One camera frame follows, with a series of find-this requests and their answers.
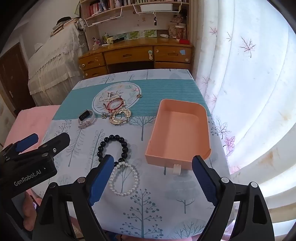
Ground black bead bracelet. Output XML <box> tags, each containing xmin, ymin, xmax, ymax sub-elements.
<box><xmin>97</xmin><ymin>135</ymin><xmax>130</xmax><ymax>164</ymax></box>

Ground pink blanket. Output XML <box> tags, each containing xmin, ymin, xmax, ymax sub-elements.
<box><xmin>3</xmin><ymin>105</ymin><xmax>62</xmax><ymax>153</ymax></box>

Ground stack of books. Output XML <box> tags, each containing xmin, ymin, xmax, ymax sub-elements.
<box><xmin>51</xmin><ymin>17</ymin><xmax>77</xmax><ymax>36</ymax></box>

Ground wooden desk with drawers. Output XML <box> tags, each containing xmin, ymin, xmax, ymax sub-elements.
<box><xmin>78</xmin><ymin>37</ymin><xmax>193</xmax><ymax>79</ymax></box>

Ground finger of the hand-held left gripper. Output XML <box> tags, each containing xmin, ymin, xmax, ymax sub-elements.
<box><xmin>14</xmin><ymin>133</ymin><xmax>71</xmax><ymax>163</ymax></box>
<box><xmin>0</xmin><ymin>133</ymin><xmax>39</xmax><ymax>163</ymax></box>

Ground white band smart watch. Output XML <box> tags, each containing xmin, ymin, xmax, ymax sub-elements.
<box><xmin>78</xmin><ymin>110</ymin><xmax>96</xmax><ymax>129</ymax></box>

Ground white wire hanging rack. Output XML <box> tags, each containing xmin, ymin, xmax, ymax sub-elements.
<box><xmin>84</xmin><ymin>6</ymin><xmax>123</xmax><ymax>26</ymax></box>

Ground brown wooden door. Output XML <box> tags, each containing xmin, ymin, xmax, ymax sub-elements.
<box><xmin>0</xmin><ymin>43</ymin><xmax>35</xmax><ymax>112</ymax></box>

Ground large white pearl bracelet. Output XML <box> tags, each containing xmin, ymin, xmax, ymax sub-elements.
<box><xmin>109</xmin><ymin>161</ymin><xmax>140</xmax><ymax>196</ymax></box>

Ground floral cup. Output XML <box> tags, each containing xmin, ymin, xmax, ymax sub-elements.
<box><xmin>175</xmin><ymin>25</ymin><xmax>185</xmax><ymax>40</ymax></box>

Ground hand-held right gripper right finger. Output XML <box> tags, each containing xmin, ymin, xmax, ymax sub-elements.
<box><xmin>192</xmin><ymin>155</ymin><xmax>275</xmax><ymax>241</ymax></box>

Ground white lace cover cloth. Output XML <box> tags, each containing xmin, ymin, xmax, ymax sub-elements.
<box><xmin>28</xmin><ymin>17</ymin><xmax>89</xmax><ymax>107</ymax></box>

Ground pink plastic drawer box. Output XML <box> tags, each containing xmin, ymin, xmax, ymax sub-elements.
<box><xmin>145</xmin><ymin>99</ymin><xmax>212</xmax><ymax>175</ymax></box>

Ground thin small pearl bracelet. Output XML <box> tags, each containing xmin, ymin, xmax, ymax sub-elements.
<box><xmin>98</xmin><ymin>94</ymin><xmax>126</xmax><ymax>107</ymax></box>

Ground white leaf print curtain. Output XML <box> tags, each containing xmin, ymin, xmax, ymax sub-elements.
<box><xmin>190</xmin><ymin>0</ymin><xmax>296</xmax><ymax>232</ymax></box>

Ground person's left hand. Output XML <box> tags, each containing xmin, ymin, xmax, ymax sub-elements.
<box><xmin>23</xmin><ymin>193</ymin><xmax>43</xmax><ymax>230</ymax></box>

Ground red cord bracelet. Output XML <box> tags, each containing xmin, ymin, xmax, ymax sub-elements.
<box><xmin>103</xmin><ymin>97</ymin><xmax>124</xmax><ymax>111</ymax></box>

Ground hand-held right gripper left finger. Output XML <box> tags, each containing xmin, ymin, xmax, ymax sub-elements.
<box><xmin>32</xmin><ymin>154</ymin><xmax>115</xmax><ymax>241</ymax></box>

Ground wooden bookshelf with books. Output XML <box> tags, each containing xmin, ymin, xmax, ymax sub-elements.
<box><xmin>80</xmin><ymin>0</ymin><xmax>191</xmax><ymax>44</ymax></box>

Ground tree print tablecloth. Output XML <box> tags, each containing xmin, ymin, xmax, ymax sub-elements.
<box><xmin>31</xmin><ymin>69</ymin><xmax>232</xmax><ymax>240</ymax></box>

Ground white hanging basket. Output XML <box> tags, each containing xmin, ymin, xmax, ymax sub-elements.
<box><xmin>133</xmin><ymin>2</ymin><xmax>183</xmax><ymax>14</ymax></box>

